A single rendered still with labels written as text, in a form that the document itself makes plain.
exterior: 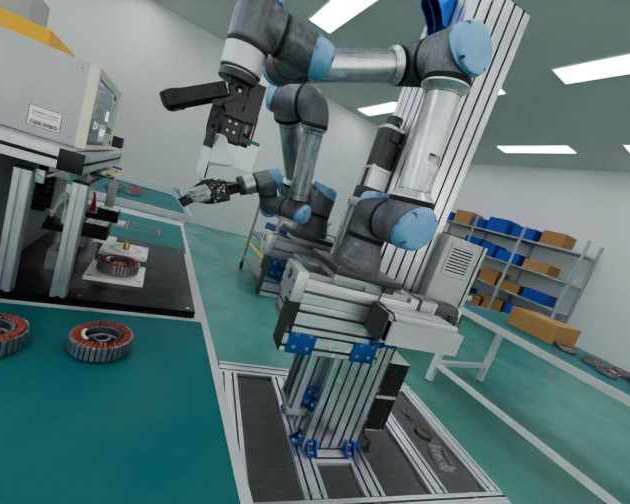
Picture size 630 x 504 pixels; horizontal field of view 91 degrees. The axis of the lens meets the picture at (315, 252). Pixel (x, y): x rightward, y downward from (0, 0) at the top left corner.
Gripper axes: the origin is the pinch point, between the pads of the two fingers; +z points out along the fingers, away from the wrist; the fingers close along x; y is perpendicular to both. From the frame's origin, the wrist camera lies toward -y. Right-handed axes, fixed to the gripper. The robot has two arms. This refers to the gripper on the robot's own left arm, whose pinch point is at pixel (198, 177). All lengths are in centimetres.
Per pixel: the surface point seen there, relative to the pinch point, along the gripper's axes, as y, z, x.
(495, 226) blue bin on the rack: 542, -75, 411
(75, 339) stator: -13.4, 36.9, 0.2
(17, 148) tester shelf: -34.4, 6.5, 16.5
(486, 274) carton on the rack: 548, 21, 389
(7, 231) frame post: -34.3, 24.6, 17.9
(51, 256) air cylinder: -32, 35, 35
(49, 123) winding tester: -35.6, 0.2, 30.1
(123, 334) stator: -6.2, 37.0, 4.4
